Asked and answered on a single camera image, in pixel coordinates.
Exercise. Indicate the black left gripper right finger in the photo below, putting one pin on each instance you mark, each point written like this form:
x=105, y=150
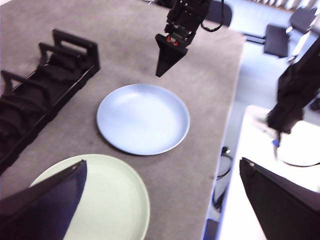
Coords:
x=282, y=207

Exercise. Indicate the small blue connector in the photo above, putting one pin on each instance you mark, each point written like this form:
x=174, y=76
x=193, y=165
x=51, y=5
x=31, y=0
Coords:
x=275, y=143

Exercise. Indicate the black plate rack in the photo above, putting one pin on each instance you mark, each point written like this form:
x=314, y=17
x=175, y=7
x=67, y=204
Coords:
x=30, y=105

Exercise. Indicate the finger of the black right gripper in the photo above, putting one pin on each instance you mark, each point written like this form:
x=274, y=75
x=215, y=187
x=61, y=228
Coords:
x=168, y=57

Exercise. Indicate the black office chair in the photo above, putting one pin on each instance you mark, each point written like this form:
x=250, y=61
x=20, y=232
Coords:
x=276, y=40
x=215, y=12
x=302, y=18

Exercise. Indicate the green round plate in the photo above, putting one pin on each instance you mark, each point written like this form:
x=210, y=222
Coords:
x=112, y=200

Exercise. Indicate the blue round plate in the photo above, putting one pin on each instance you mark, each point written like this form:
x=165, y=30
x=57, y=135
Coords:
x=142, y=120

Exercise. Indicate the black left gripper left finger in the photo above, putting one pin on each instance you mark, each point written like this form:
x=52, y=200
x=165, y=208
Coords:
x=37, y=215

